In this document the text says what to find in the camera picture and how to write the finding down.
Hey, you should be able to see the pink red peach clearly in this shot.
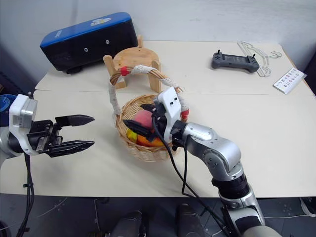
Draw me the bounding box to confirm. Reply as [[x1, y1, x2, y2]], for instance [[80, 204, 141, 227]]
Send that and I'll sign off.
[[134, 110, 154, 131]]

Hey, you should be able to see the yellow fruit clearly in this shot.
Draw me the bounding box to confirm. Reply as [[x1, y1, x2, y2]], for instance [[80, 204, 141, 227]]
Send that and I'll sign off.
[[126, 130, 139, 142]]

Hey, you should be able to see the blue roll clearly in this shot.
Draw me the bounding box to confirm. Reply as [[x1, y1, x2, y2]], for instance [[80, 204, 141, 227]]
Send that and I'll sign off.
[[0, 93, 18, 115]]

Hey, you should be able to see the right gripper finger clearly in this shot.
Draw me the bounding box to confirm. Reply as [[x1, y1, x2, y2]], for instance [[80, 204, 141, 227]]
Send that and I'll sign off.
[[122, 119, 156, 143], [140, 104, 157, 115]]

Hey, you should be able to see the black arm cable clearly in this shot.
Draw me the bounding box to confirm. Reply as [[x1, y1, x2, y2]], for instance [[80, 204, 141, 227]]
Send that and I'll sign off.
[[17, 153, 36, 237], [152, 116, 232, 237]]

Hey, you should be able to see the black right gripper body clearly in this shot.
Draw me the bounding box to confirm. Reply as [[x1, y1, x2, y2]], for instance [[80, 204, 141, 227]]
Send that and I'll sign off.
[[150, 103, 167, 139]]

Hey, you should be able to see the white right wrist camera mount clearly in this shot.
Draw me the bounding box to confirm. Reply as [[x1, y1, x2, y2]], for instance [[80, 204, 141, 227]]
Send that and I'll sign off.
[[153, 87, 185, 145]]

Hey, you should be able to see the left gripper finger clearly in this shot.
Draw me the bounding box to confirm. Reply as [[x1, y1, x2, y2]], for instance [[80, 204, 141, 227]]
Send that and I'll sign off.
[[54, 114, 95, 129], [46, 140, 96, 158]]

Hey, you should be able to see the orange round fruit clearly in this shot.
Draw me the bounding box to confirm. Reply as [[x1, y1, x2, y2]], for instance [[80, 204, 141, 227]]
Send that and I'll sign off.
[[136, 135, 164, 148]]

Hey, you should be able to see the round wooden stand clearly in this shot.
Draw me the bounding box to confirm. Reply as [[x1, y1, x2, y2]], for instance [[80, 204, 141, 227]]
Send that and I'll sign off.
[[103, 35, 162, 92]]

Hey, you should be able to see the grey handheld controller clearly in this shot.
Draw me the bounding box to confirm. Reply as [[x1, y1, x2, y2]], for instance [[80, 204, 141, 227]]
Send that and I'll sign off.
[[210, 50, 261, 73]]

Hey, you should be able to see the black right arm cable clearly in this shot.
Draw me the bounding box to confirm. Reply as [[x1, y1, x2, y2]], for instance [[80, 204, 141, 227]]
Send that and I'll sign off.
[[152, 116, 232, 237]]

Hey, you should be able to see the wicker basket with handle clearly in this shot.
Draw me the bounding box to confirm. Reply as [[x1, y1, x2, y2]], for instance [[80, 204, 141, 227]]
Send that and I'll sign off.
[[108, 64, 191, 163]]

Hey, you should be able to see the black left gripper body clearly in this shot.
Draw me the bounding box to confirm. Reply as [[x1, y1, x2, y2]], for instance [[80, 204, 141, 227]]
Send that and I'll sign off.
[[27, 119, 63, 153]]

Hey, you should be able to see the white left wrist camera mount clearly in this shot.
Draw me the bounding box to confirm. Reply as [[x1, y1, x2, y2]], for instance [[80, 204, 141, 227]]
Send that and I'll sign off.
[[8, 93, 40, 156]]

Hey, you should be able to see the black and white shoe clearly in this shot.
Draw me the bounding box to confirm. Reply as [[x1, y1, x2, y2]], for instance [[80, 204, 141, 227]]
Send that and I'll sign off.
[[299, 197, 316, 218]]

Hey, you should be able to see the blue and black box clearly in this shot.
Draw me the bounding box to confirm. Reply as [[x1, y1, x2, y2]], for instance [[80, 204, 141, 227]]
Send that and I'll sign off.
[[39, 11, 139, 75]]

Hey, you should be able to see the white wire hanger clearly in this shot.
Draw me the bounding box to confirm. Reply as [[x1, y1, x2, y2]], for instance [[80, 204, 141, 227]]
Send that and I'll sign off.
[[237, 41, 285, 78]]

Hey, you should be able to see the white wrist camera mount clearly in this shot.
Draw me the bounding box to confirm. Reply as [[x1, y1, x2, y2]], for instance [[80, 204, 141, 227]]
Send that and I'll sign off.
[[153, 87, 185, 145], [8, 93, 40, 156]]

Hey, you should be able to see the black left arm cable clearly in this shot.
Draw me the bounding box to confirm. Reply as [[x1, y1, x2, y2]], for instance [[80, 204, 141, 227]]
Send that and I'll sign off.
[[17, 153, 36, 237]]

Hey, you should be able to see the white sticker card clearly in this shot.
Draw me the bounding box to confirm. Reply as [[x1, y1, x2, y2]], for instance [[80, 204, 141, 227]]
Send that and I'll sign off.
[[273, 67, 307, 95]]

